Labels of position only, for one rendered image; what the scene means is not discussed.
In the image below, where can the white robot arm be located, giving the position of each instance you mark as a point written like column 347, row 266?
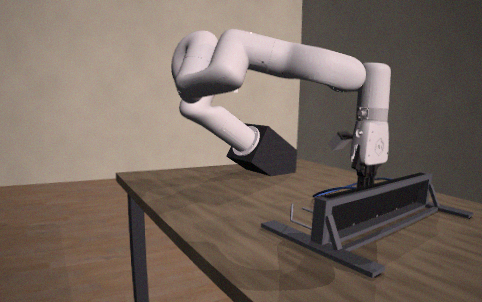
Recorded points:
column 204, row 66

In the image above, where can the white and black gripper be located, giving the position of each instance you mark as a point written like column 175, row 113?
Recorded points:
column 371, row 146

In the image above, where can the blue patch cord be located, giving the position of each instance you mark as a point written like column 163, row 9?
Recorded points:
column 345, row 187

